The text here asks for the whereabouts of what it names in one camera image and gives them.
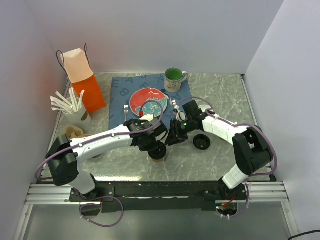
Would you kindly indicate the brown cardboard cup carrier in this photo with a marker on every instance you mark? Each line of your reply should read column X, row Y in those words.
column 74, row 132

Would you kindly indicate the green interior ceramic mug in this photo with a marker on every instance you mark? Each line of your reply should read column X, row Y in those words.
column 173, row 79

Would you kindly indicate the white wrapped straws bundle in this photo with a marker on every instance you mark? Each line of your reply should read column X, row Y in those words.
column 68, row 106

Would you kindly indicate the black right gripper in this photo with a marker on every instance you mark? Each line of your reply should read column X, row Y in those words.
column 175, row 136

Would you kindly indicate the blue letter placemat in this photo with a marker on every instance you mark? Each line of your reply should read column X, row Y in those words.
column 122, row 89

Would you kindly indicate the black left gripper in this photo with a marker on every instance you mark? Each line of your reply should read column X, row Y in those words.
column 143, row 148

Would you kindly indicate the red teal floral plate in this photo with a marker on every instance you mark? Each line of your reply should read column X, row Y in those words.
column 146, row 94

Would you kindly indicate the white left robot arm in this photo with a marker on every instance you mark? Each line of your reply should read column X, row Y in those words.
column 66, row 155

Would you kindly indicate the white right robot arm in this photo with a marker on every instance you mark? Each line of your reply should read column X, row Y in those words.
column 252, row 149

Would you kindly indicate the white straw holder cup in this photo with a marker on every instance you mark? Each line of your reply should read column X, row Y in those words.
column 78, row 116

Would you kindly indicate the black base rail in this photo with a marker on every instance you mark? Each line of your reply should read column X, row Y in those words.
column 159, row 195

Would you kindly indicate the white square bowl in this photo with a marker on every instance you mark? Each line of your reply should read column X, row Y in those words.
column 205, row 107

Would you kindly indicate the silver spoon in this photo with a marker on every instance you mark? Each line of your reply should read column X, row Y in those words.
column 172, row 102

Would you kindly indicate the black plastic cup lid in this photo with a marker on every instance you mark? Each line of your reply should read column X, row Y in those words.
column 201, row 142

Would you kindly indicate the silver fork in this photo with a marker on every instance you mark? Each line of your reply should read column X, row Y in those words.
column 125, row 110

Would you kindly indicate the brown paper coffee cup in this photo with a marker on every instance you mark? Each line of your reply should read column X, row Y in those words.
column 157, row 160

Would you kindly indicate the orange paper bag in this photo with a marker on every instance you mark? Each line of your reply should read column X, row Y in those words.
column 76, row 65

